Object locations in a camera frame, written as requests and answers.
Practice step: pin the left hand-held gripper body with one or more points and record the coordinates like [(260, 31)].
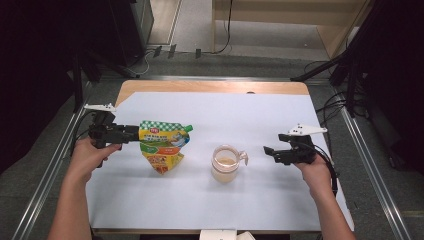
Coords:
[(105, 131)]

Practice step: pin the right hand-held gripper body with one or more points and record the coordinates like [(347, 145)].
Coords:
[(301, 151)]

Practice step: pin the yellow green spouted pouch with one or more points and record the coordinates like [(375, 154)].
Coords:
[(163, 143)]

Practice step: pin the clear plastic measuring cup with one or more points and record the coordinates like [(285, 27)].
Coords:
[(226, 165)]

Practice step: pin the person's right hand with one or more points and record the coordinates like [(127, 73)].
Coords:
[(315, 178)]

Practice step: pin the person's left hand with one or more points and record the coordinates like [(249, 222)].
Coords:
[(88, 160)]

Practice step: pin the black metal stand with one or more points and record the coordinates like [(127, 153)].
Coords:
[(78, 83)]

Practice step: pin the white paper sheet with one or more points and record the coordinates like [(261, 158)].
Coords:
[(233, 206)]

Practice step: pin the small white box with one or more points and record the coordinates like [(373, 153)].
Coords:
[(245, 236)]

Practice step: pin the black cabinet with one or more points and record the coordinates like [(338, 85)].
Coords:
[(130, 30)]

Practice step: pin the black tripod stand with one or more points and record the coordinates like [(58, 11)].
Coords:
[(350, 60)]

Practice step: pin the light wooden shelf unit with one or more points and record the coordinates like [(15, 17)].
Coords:
[(333, 23)]

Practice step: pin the metal floor rail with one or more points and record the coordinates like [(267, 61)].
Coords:
[(216, 78), (376, 180), (50, 173)]

